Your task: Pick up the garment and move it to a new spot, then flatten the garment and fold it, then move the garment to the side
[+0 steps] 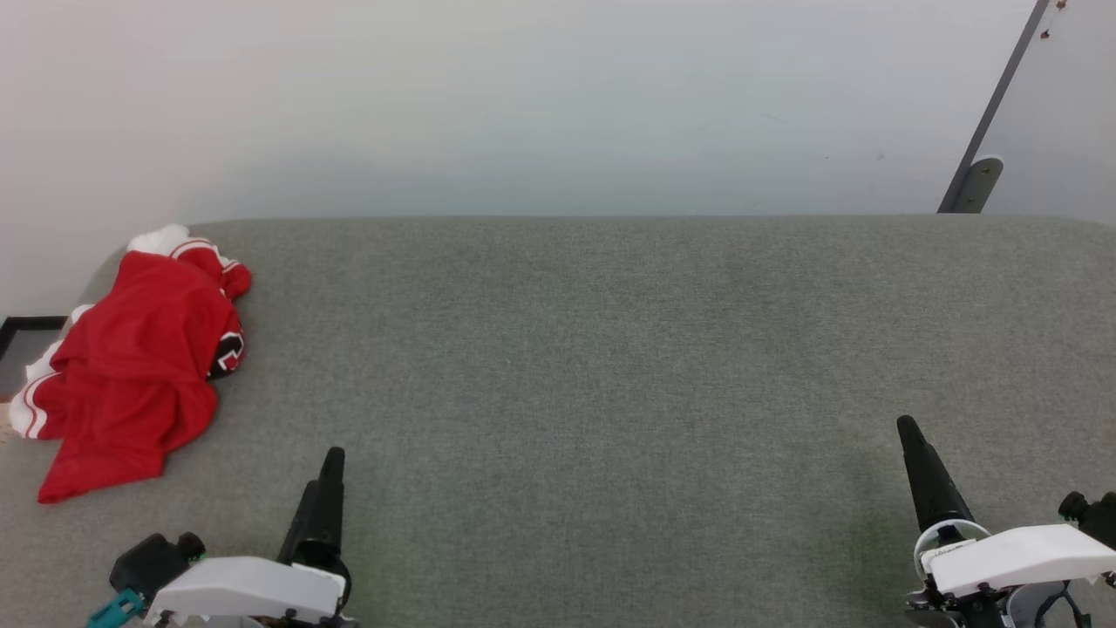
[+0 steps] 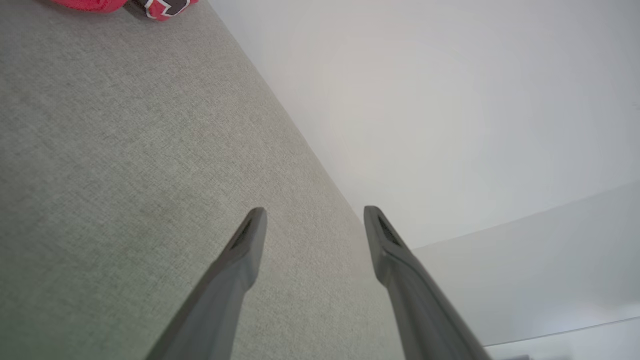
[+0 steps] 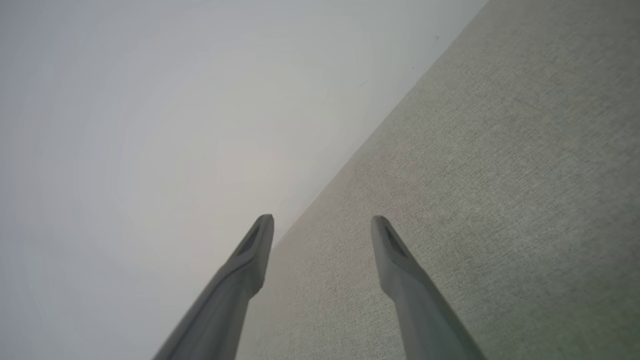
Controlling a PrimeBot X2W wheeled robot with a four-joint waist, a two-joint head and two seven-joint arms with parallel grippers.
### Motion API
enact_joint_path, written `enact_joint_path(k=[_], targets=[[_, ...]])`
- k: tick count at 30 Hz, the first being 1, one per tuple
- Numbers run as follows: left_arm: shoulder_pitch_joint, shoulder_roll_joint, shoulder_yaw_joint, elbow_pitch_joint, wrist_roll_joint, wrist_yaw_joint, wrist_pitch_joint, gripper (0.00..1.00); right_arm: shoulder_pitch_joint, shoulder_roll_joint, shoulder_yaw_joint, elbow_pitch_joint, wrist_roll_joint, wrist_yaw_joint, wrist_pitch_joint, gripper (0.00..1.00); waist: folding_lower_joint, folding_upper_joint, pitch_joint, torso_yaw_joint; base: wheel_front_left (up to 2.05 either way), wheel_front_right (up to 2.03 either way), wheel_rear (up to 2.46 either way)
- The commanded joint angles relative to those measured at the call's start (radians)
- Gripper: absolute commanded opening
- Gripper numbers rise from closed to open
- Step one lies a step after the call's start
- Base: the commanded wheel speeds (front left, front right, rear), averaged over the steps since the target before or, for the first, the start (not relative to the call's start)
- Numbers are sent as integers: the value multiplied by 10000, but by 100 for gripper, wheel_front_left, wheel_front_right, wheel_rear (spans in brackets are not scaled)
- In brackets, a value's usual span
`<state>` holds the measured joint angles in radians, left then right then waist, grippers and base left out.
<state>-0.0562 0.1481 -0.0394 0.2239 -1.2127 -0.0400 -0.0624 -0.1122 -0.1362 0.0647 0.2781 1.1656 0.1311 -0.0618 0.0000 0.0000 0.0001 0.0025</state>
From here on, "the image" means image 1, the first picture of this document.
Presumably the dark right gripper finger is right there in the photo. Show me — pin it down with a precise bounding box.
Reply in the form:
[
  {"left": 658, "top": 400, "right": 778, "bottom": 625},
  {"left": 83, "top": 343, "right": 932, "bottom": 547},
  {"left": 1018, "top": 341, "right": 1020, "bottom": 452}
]
[{"left": 896, "top": 415, "right": 975, "bottom": 535}]

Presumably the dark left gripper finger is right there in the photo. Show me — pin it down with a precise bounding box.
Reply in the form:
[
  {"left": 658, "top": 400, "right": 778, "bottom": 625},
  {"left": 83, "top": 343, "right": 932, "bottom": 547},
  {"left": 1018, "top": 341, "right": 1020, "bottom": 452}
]
[
  {"left": 277, "top": 478, "right": 322, "bottom": 561},
  {"left": 301, "top": 447, "right": 348, "bottom": 568}
]

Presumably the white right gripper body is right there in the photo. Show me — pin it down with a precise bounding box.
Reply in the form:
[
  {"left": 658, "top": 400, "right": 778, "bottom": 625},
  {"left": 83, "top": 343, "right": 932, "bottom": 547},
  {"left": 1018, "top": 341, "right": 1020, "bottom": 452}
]
[{"left": 905, "top": 518, "right": 1116, "bottom": 628}]

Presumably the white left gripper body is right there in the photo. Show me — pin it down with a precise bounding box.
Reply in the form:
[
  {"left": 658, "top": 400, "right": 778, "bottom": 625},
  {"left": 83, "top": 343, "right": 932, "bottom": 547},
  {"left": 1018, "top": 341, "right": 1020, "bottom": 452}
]
[{"left": 144, "top": 539, "right": 353, "bottom": 628}]

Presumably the red and white jersey shirt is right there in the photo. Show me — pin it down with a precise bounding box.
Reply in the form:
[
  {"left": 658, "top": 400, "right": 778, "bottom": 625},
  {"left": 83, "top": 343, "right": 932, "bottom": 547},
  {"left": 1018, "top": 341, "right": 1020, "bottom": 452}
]
[{"left": 9, "top": 224, "right": 253, "bottom": 505}]

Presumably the teal cable connector plug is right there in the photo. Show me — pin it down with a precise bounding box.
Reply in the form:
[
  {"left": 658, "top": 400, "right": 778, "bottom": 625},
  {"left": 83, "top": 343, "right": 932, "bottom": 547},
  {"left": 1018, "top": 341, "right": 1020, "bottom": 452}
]
[{"left": 85, "top": 589, "right": 146, "bottom": 628}]

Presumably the black floor frame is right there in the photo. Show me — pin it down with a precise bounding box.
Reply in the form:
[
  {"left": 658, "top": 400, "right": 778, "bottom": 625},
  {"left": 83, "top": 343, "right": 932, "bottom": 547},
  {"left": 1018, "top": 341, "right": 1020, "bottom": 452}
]
[{"left": 0, "top": 316, "right": 69, "bottom": 363}]

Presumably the grey metal wall bar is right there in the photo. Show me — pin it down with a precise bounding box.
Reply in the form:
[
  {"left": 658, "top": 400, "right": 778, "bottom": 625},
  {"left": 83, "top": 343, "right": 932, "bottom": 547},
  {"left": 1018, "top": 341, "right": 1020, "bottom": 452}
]
[{"left": 936, "top": 0, "right": 1051, "bottom": 215}]

